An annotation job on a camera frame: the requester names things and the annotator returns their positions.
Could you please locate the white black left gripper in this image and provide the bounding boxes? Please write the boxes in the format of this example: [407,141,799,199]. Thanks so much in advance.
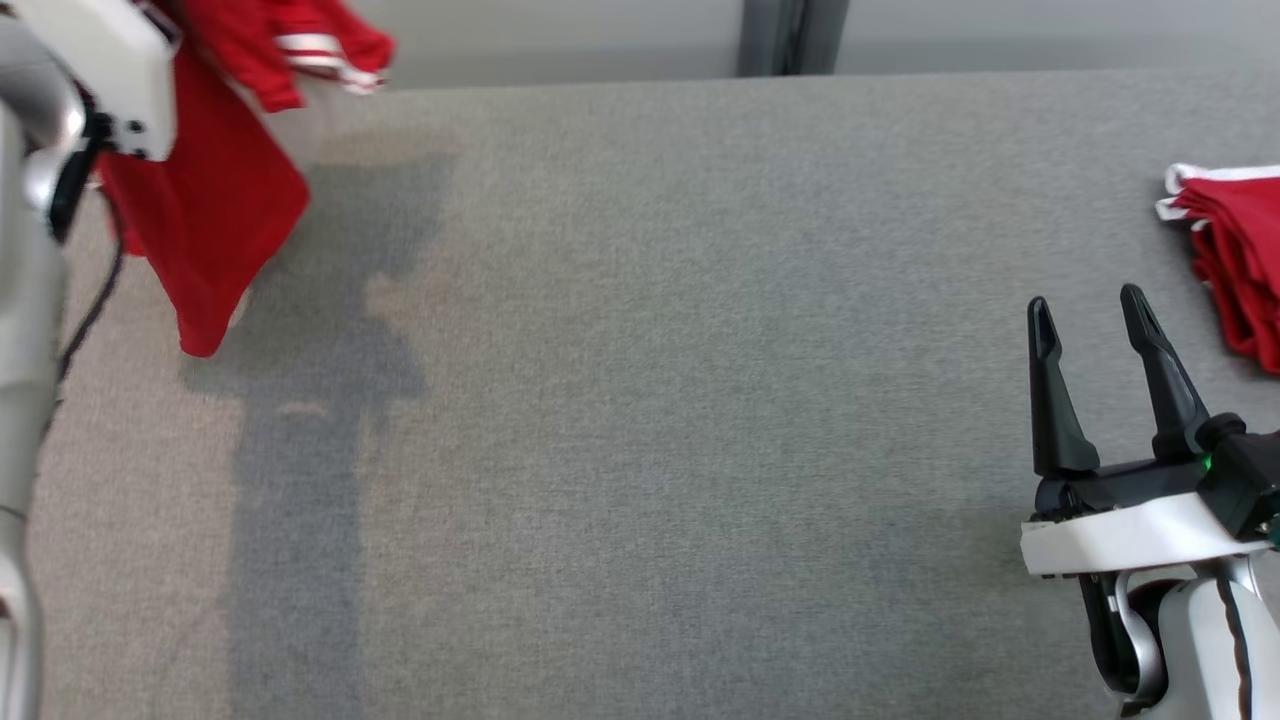
[8,0,180,162]

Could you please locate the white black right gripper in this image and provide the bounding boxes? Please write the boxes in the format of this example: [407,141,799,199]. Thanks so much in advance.
[1020,285,1266,577]

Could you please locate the red shirt with white sleeves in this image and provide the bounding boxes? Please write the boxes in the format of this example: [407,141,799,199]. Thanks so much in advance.
[95,0,397,359]

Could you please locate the red shorts with black lettering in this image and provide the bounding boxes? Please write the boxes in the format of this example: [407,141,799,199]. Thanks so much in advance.
[1156,162,1280,377]

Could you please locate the grey fabric work surface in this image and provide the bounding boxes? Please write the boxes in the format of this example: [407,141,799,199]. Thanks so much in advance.
[0,70,1280,720]

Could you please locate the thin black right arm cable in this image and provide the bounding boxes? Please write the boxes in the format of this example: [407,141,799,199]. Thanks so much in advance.
[1213,575,1253,720]

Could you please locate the black cable with teal connector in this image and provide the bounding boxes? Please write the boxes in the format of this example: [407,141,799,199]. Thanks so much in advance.
[55,180,129,401]

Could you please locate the aluminium double profile post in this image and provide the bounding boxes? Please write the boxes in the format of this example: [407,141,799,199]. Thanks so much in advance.
[738,0,851,78]

